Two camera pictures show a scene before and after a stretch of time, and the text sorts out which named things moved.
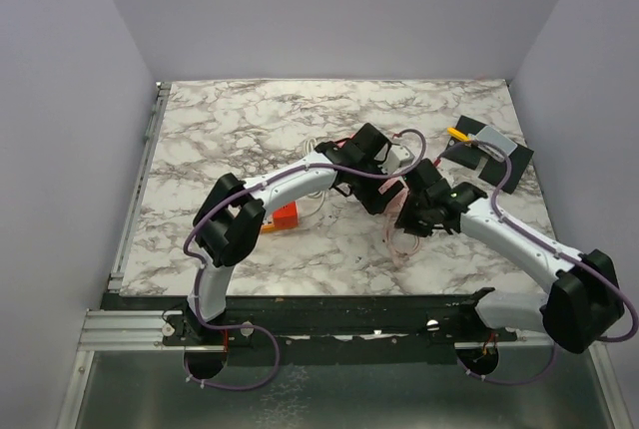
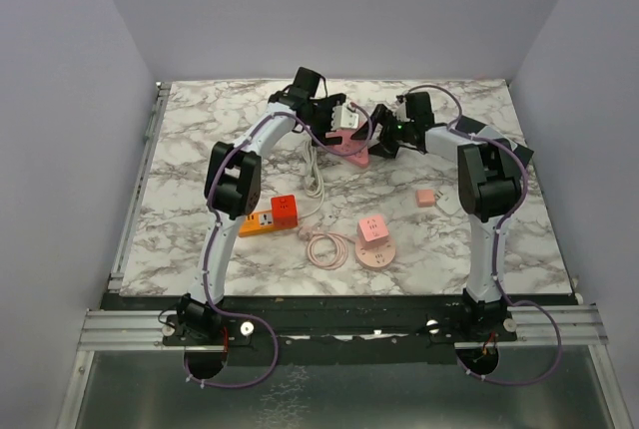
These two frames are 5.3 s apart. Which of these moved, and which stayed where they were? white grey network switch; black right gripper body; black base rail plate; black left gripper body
Moved: black right gripper body; black left gripper body
Stayed: white grey network switch; black base rail plate
